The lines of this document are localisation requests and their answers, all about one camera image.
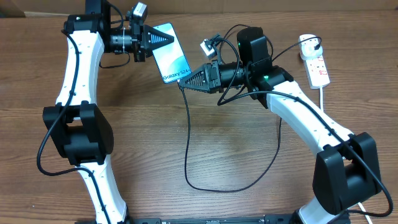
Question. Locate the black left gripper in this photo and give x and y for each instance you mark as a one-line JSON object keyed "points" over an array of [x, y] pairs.
{"points": [[150, 33]]}

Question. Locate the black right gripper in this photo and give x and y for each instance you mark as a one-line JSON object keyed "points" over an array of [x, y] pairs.
{"points": [[212, 78]]}

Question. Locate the Galaxy S24 smartphone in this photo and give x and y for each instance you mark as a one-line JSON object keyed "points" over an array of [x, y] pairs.
{"points": [[170, 59]]}

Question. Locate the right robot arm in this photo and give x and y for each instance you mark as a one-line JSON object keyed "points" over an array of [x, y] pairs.
{"points": [[347, 167]]}

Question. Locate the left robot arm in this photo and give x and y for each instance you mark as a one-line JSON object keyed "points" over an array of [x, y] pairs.
{"points": [[77, 127]]}

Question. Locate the white charger plug adapter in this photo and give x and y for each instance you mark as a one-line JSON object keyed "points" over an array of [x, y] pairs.
{"points": [[310, 46]]}

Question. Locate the white power strip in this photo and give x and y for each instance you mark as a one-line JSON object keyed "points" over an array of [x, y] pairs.
{"points": [[317, 73]]}

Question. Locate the brown cardboard backdrop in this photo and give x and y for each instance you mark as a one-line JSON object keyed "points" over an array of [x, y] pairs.
{"points": [[18, 8]]}

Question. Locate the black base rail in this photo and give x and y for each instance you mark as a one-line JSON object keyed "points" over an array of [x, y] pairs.
{"points": [[211, 220]]}

